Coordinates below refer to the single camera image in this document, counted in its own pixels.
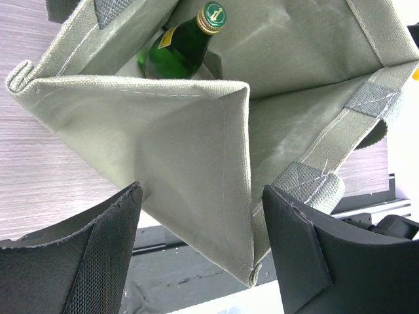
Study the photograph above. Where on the olive green canvas bag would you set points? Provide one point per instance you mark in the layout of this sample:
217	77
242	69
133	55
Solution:
288	90

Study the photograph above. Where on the green glass bottle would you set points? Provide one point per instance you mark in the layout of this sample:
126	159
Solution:
179	52

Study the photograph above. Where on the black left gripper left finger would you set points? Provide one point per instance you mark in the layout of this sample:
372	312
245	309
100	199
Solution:
78	265

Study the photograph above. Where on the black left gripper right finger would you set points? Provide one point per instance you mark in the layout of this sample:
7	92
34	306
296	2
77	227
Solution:
327	265

